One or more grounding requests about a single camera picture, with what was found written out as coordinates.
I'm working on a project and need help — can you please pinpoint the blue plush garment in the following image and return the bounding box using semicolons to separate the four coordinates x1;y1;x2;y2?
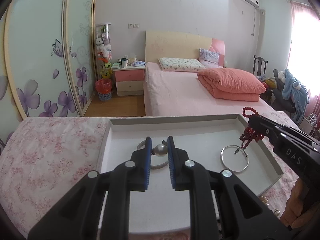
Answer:
282;69;309;125

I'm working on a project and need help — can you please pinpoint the white pearl bracelet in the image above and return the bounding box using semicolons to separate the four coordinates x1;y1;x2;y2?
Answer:
258;195;282;217

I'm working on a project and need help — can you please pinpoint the pink curtain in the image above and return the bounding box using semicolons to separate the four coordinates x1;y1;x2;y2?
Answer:
287;1;319;115

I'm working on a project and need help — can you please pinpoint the floral patterned pillow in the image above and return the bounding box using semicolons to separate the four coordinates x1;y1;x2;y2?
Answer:
158;57;205;73

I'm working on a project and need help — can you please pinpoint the thin silver bangle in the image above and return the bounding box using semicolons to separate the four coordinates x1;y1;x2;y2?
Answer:
220;145;249;173

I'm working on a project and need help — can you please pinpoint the sliding wardrobe with flowers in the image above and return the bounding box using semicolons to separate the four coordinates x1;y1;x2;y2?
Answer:
1;0;95;147

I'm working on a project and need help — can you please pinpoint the dark wooden chair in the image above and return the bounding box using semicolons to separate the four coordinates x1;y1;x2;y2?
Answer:
252;55;268;76

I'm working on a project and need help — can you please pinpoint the person's right hand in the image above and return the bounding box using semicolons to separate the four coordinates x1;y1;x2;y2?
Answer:
279;178;319;239

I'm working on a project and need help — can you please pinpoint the clear tube of plush toys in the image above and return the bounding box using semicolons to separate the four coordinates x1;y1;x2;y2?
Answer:
95;22;112;62

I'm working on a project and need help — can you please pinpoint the wastebasket with red bag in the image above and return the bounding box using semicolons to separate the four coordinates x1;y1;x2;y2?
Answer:
95;79;112;101

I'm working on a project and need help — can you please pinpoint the yellow plush toy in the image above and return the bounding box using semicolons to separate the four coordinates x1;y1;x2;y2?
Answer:
100;59;113;79

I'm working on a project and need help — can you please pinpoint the lilac patterned pillow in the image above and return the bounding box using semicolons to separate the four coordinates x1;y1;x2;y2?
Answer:
199;48;220;68

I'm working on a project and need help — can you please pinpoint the grey cardboard tray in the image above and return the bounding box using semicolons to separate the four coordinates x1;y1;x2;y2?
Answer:
98;114;283;235

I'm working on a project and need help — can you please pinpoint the dark red bead bracelet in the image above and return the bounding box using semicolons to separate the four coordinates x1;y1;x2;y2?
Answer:
239;106;267;156

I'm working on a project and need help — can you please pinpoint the white wall socket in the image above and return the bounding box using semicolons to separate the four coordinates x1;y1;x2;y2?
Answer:
128;23;139;29

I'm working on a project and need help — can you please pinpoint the floral pink white cloth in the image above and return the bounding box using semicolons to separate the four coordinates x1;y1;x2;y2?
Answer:
0;111;304;240

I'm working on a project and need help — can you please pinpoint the folded salmon quilt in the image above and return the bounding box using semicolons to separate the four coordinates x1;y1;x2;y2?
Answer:
197;68;266;102

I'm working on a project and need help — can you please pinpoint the pearl earring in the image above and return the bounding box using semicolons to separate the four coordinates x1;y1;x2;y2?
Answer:
151;140;168;158

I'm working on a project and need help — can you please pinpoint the white mug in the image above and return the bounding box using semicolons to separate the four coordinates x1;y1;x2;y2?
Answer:
121;57;128;68

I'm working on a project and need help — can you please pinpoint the cream and pink headboard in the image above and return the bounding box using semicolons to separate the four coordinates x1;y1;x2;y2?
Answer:
145;30;225;66

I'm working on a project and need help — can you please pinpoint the bed with pink sheet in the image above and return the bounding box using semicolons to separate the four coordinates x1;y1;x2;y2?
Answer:
143;61;278;117

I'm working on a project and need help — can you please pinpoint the pink cream nightstand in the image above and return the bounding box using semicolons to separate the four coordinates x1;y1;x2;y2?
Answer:
114;66;145;96

